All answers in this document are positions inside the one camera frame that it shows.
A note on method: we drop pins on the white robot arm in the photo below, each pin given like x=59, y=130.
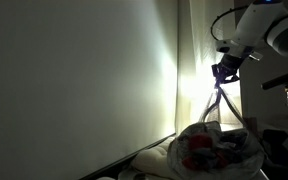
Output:
x=254, y=26

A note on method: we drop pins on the brown wooden post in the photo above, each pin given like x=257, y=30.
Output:
x=250, y=124

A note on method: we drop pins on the dark baseboard strip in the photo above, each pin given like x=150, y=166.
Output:
x=124, y=160

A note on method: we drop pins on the pile of clothes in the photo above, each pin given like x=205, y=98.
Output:
x=244, y=156

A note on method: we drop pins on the red garment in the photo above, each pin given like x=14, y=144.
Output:
x=200, y=141

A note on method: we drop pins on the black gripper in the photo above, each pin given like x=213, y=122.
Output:
x=233, y=62

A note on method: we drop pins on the black stand bar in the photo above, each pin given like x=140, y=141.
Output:
x=280, y=79

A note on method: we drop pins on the dark checkered cloth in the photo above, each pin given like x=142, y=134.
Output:
x=284, y=146

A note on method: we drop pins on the white pillow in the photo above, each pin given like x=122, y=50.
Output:
x=149, y=161

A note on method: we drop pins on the white curtain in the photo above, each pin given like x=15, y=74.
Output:
x=197, y=50

